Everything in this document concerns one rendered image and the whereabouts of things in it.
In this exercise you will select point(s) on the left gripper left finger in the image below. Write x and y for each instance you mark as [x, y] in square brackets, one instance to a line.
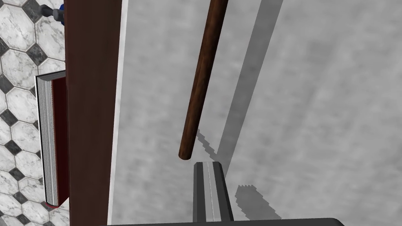
[200, 194]

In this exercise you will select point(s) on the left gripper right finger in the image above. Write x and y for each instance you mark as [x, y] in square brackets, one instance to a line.
[221, 197]

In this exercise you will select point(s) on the grey cupboard door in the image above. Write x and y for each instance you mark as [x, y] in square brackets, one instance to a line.
[314, 110]

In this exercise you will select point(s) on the dark red book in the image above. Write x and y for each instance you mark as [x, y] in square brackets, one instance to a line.
[51, 138]

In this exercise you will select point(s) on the black grey blue object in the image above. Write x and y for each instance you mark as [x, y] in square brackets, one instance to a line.
[54, 13]

